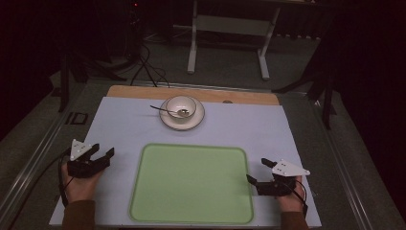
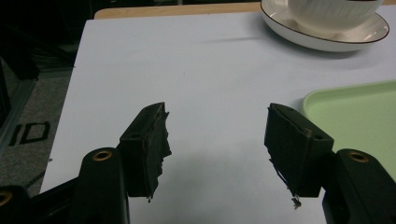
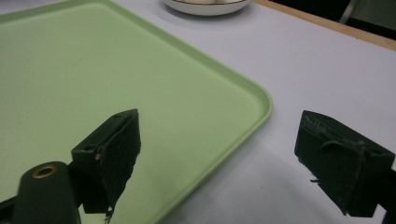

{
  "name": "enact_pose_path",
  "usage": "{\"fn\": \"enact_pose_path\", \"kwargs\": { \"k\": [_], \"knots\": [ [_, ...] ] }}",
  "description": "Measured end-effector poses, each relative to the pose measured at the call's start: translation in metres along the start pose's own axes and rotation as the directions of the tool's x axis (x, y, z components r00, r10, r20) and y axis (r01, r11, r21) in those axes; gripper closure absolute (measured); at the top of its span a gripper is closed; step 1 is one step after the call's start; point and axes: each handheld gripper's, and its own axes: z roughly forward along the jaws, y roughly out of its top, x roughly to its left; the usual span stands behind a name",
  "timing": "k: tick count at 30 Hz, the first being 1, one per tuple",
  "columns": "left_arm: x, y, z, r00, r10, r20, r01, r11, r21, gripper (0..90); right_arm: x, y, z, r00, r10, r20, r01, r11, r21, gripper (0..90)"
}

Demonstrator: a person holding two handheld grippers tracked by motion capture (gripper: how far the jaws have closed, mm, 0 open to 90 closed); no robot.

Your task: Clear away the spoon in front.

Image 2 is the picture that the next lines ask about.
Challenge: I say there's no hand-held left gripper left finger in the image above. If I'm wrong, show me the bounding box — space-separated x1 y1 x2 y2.
117 102 173 203

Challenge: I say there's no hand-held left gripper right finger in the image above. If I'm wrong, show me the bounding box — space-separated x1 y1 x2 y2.
263 103 335 210

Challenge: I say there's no light green tray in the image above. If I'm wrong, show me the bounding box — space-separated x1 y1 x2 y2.
302 79 396 183

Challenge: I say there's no white saucer with dark rim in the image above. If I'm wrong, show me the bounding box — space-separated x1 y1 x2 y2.
260 0 390 53

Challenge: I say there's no white ribbed cup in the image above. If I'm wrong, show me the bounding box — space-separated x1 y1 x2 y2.
287 0 385 33

